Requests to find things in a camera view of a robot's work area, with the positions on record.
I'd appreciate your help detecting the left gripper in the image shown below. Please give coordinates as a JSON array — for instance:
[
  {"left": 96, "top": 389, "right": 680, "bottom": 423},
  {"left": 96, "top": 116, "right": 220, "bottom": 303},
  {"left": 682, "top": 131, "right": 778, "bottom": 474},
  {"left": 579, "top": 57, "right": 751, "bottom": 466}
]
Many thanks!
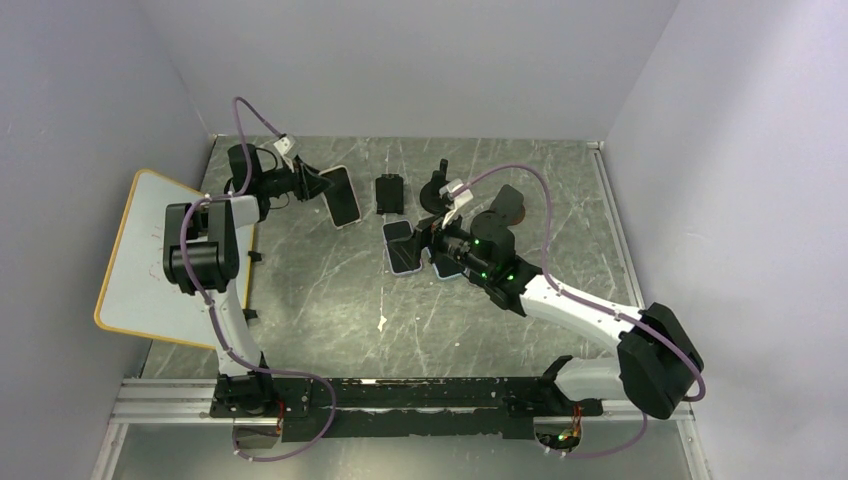
[{"left": 257, "top": 156, "right": 335, "bottom": 204}]

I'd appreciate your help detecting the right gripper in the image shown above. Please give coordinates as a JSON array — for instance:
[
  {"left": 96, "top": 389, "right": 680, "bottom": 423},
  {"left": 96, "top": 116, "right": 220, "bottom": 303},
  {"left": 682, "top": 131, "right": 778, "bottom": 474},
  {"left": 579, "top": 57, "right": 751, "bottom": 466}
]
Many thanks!
[{"left": 389, "top": 204, "right": 492, "bottom": 279}]

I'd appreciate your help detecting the phone with beige case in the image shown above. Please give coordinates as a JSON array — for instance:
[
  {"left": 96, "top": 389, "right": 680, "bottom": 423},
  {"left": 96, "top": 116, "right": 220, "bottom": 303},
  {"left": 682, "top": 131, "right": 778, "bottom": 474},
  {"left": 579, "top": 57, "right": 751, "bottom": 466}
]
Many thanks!
[{"left": 324, "top": 165, "right": 362, "bottom": 229}]

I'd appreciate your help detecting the phone with lilac case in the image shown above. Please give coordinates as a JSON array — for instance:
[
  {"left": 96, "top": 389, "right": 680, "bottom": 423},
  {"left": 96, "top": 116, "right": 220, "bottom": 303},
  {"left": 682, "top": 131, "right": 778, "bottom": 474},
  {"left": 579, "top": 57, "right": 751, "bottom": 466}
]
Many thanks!
[{"left": 382, "top": 220, "right": 422, "bottom": 276}]

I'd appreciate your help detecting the phone with light blue case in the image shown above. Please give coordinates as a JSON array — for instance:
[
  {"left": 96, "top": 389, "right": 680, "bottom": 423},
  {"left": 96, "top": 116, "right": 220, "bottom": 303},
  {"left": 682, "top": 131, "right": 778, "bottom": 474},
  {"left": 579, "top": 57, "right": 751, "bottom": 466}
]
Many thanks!
[{"left": 432, "top": 254, "right": 466, "bottom": 281}]

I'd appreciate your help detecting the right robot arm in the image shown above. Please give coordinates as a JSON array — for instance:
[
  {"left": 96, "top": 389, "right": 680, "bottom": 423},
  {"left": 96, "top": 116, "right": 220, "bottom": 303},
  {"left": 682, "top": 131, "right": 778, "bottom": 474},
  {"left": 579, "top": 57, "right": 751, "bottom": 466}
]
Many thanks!
[{"left": 387, "top": 221, "right": 706, "bottom": 419}]

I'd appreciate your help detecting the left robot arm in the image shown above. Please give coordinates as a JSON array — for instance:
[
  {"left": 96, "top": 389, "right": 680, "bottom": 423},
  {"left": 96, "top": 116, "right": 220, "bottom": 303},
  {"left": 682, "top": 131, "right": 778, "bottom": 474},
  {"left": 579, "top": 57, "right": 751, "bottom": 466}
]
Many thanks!
[{"left": 162, "top": 143, "right": 336, "bottom": 417}]

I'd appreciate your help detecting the black round base phone stand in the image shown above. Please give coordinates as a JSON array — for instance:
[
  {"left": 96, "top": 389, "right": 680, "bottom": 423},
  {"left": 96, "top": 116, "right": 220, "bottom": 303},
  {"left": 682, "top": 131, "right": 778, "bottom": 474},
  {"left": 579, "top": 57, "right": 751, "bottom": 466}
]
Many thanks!
[{"left": 419, "top": 158, "right": 450, "bottom": 216}]

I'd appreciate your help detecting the black rectangular phone stand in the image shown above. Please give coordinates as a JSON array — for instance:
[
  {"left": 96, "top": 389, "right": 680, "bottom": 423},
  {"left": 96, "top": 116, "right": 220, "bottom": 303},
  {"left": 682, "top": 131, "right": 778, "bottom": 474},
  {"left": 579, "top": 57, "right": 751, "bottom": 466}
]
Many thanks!
[{"left": 374, "top": 173, "right": 405, "bottom": 215}]

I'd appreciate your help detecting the dark wooden phone stand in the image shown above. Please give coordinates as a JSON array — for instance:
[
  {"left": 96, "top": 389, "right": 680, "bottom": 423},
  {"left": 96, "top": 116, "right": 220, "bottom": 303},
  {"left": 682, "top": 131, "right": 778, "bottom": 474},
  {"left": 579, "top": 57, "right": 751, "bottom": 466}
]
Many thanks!
[{"left": 470, "top": 185, "right": 526, "bottom": 250}]

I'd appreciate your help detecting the small black clip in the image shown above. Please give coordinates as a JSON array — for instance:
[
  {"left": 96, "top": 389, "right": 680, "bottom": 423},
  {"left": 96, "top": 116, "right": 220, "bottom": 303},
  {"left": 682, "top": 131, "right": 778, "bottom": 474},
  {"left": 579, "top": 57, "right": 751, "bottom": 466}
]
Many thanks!
[{"left": 242, "top": 250, "right": 263, "bottom": 325}]

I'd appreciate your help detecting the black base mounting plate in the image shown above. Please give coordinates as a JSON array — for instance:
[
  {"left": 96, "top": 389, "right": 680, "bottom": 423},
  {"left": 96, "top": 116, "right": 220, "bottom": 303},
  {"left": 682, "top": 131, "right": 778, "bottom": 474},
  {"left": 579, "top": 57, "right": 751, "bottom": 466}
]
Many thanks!
[{"left": 209, "top": 377, "right": 603, "bottom": 442}]

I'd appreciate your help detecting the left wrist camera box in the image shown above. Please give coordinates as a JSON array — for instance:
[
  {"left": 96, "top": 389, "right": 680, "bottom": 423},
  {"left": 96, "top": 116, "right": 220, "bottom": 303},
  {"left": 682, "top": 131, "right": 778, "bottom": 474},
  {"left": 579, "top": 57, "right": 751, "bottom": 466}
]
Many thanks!
[{"left": 273, "top": 135, "right": 295, "bottom": 157}]

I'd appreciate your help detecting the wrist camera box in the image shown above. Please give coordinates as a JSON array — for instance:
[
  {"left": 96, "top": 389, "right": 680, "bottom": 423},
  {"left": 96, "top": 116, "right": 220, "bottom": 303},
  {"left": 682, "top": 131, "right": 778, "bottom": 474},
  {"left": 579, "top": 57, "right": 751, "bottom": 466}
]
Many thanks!
[
  {"left": 273, "top": 135, "right": 295, "bottom": 157},
  {"left": 438, "top": 179, "right": 473, "bottom": 229}
]

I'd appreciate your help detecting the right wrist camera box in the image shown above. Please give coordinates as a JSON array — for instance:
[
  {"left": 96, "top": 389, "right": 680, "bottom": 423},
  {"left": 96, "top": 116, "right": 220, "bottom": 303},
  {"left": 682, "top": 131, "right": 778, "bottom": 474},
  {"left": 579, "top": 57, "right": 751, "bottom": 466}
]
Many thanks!
[{"left": 438, "top": 179, "right": 473, "bottom": 229}]

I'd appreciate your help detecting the whiteboard with yellow frame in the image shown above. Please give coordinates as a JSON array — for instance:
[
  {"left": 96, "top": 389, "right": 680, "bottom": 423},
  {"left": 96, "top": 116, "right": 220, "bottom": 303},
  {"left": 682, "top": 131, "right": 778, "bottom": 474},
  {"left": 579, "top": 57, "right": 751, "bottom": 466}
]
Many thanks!
[{"left": 94, "top": 169, "right": 259, "bottom": 352}]

